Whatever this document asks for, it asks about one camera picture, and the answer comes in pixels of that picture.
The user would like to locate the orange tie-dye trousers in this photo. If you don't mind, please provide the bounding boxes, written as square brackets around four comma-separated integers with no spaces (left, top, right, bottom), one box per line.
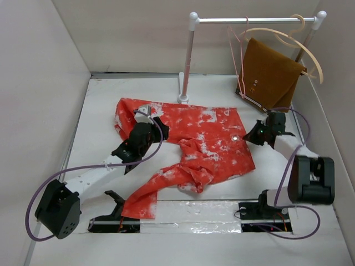
[115,98,255,219]

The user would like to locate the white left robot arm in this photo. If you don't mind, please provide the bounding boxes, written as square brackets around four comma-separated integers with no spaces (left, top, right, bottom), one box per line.
[25,117,169,242]

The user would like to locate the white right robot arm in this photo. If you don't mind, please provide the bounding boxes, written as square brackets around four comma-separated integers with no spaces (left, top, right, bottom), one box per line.
[243,111,335,218]

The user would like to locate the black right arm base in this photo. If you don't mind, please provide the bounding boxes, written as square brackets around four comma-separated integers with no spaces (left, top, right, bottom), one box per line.
[234,190,293,233]

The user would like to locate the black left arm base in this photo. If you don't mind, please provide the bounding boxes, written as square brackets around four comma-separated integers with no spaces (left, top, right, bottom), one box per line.
[87,190,140,233]

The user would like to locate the brown folded trousers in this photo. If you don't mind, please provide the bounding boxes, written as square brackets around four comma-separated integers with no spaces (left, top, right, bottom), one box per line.
[236,38,307,112]

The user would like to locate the beige wooden hanger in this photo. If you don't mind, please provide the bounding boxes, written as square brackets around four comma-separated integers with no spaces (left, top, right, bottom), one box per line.
[239,11,327,84]

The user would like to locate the white clothes rack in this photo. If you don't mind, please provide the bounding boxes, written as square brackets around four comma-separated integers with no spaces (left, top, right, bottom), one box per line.
[176,10,327,125]

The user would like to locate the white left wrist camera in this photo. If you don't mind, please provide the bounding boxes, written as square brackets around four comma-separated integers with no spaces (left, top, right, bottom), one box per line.
[134,105,153,124]

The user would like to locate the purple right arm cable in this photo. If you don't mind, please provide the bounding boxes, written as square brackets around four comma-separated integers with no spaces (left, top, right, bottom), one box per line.
[268,107,321,239]

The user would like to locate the pink wire hanger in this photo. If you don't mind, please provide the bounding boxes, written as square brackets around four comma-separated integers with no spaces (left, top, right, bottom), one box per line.
[227,16,255,100]

